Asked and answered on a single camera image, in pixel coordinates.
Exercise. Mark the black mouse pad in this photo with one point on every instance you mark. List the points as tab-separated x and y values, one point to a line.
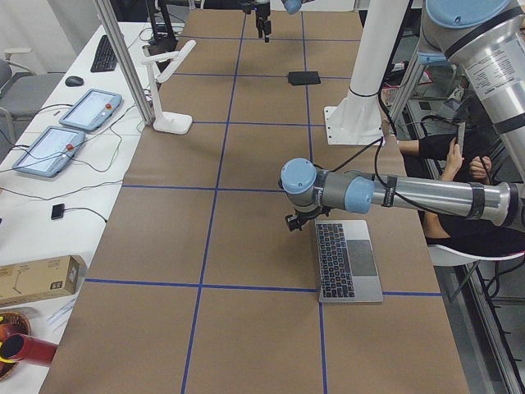
302	78

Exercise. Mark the blue teach pendant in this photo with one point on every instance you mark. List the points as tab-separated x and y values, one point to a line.
50	153
91	110

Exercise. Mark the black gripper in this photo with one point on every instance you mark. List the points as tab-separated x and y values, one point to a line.
261	15

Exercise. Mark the white chair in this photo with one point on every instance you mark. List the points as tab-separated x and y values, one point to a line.
442	256

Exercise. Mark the black computer mouse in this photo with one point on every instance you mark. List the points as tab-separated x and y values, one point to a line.
74	81

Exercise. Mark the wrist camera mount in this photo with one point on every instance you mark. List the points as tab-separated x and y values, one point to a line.
247	6
296	220

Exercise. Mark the seated person in black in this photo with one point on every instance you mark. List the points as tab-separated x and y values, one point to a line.
470	162

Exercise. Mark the black smartphone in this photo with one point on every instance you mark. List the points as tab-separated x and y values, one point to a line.
459	138

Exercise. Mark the red cylinder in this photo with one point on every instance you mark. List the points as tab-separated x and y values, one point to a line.
23	348

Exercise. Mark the upper blue teach pendant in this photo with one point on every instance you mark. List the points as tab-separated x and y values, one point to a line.
91	110

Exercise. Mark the aluminium frame post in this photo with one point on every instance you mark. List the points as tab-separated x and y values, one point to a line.
110	24

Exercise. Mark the lower blue teach pendant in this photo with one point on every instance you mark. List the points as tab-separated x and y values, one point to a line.
50	153

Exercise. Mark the small black device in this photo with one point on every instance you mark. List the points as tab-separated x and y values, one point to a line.
58	211

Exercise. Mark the black keyboard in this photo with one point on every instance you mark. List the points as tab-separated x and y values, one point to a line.
104	57

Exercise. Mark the grey laptop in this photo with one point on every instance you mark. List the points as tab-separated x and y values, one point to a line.
347	266

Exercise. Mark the grey office chair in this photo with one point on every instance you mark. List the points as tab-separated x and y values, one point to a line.
23	91

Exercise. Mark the cardboard box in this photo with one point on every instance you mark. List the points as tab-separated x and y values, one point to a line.
42	279

